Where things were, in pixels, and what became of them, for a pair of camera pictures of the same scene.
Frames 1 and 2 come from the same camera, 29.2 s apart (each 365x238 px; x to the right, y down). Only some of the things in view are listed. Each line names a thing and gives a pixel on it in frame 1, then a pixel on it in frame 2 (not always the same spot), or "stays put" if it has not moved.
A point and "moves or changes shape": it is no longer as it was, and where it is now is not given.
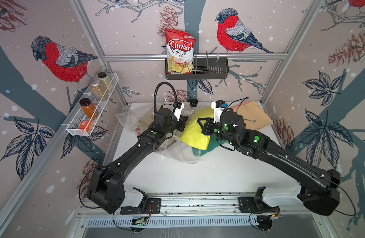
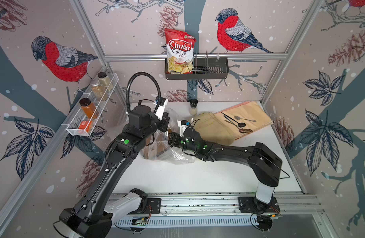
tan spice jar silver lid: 98,90 stays put
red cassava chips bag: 180,51 stays put
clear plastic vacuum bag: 185,146 moves or changes shape
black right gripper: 206,129 → 170,140
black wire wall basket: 204,68 stays put
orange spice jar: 89,109 stays put
